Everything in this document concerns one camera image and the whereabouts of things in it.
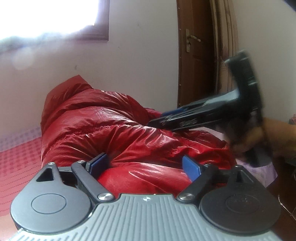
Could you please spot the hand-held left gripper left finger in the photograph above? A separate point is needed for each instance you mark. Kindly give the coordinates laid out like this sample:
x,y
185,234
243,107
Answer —
x,y
98,165

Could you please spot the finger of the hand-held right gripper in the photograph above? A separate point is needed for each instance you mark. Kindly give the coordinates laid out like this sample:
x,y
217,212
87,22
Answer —
x,y
185,109
182,121

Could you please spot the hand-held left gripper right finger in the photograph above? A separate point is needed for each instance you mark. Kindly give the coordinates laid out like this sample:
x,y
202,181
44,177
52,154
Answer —
x,y
190,169

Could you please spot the red puffer jacket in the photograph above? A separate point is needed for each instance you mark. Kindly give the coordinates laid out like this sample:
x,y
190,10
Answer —
x,y
92,120

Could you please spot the person's right hand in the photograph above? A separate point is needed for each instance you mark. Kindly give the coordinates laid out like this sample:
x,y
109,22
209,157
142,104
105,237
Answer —
x,y
251,138

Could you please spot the brown wooden door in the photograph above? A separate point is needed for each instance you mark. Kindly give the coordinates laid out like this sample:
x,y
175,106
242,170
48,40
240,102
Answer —
x,y
198,76

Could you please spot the beige curtain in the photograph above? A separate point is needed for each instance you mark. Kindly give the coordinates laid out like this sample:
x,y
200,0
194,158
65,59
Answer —
x,y
227,34

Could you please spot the pink checked bedsheet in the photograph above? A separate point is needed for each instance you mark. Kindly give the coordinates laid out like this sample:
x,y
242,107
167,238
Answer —
x,y
18,162

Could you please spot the bright window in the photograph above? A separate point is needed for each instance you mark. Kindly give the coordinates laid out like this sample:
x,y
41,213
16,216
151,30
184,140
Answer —
x,y
46,16

